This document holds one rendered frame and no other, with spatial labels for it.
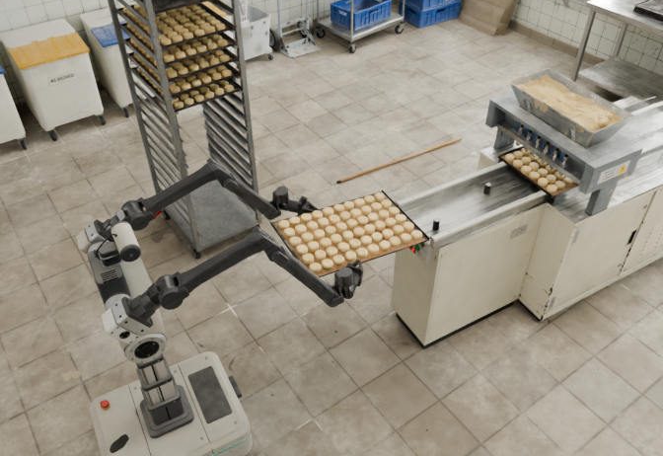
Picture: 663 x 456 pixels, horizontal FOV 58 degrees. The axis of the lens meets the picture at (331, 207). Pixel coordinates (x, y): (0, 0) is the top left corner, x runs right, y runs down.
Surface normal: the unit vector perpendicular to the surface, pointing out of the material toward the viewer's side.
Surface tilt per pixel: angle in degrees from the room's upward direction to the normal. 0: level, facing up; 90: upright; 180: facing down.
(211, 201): 0
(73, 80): 91
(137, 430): 0
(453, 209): 0
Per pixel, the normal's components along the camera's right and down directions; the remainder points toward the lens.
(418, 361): 0.00, -0.76
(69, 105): 0.57, 0.58
